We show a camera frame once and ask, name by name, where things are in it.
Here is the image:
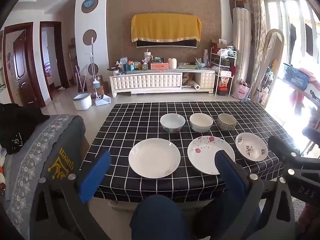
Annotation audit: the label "dark wooden door frame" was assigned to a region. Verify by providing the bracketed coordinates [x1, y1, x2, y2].
[39, 21, 70, 101]

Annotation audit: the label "pink broom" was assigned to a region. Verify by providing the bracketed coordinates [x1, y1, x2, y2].
[74, 65, 86, 93]

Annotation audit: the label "plain white bowl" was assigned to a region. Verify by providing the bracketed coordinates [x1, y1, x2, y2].
[189, 113, 214, 133]

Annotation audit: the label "blue plastic basket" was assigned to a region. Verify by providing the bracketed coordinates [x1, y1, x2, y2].
[283, 63, 310, 90]

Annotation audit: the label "white bowl with floral outside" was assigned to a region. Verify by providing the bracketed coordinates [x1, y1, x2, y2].
[160, 113, 186, 133]

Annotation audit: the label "grey embroidered chair cover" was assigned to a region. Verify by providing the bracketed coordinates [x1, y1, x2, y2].
[5, 114, 87, 230]

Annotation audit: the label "red clothes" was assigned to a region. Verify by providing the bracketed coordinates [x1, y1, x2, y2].
[290, 90, 305, 115]

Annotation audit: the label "black cloth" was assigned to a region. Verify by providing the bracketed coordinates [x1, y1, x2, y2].
[0, 102, 50, 155]

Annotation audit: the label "white plate with pink petals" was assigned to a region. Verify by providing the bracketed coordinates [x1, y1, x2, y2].
[187, 136, 235, 175]

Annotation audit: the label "white metal rack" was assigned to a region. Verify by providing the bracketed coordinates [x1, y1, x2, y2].
[209, 47, 237, 97]

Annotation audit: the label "arched standing mirror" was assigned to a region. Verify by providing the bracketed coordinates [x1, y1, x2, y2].
[251, 29, 285, 105]

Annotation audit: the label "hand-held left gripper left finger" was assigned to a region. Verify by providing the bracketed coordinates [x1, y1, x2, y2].
[30, 150, 118, 240]

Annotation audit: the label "white tufted television cabinet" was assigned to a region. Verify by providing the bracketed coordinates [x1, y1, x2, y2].
[109, 68, 216, 98]

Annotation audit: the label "person's blue trousers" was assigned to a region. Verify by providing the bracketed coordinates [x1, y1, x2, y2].
[129, 194, 235, 240]

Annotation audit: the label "plain white plate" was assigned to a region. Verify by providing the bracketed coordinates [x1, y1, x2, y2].
[128, 138, 181, 179]

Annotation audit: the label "white mop bucket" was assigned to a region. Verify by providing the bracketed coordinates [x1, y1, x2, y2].
[72, 92, 92, 111]

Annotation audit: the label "black white checked tablecloth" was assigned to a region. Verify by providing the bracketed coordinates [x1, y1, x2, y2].
[80, 101, 304, 203]

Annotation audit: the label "dark wooden door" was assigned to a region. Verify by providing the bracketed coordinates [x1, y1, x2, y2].
[2, 22, 45, 108]

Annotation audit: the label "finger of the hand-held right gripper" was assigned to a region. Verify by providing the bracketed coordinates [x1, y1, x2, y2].
[268, 135, 320, 205]

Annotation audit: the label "small white patterned plate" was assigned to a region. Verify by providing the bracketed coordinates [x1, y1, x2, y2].
[235, 132, 269, 162]

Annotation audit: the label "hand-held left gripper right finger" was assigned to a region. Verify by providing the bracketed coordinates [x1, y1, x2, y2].
[214, 150, 297, 240]

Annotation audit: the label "white dustpan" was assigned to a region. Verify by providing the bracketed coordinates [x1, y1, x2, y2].
[95, 94, 112, 106]

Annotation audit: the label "standing white air conditioner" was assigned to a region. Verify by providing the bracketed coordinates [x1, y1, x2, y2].
[232, 7, 252, 85]

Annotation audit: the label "pink bag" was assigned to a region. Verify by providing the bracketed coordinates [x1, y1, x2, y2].
[232, 80, 250, 99]

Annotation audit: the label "yellow cloth cover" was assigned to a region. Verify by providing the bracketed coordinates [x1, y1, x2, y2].
[131, 14, 202, 43]

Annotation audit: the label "white mop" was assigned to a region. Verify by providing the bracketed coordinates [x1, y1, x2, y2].
[85, 37, 101, 98]

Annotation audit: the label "flat television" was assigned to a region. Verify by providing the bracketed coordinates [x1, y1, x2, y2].
[136, 39, 197, 48]

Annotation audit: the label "blue patterned bowl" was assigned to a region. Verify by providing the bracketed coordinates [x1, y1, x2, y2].
[217, 113, 237, 131]

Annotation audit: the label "cardboard box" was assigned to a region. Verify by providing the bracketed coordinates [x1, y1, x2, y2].
[96, 81, 110, 93]

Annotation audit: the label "dark stool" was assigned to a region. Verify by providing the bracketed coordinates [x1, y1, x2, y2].
[302, 127, 320, 153]

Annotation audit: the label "round blue wall clock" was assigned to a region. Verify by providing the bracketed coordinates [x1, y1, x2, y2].
[81, 0, 99, 14]

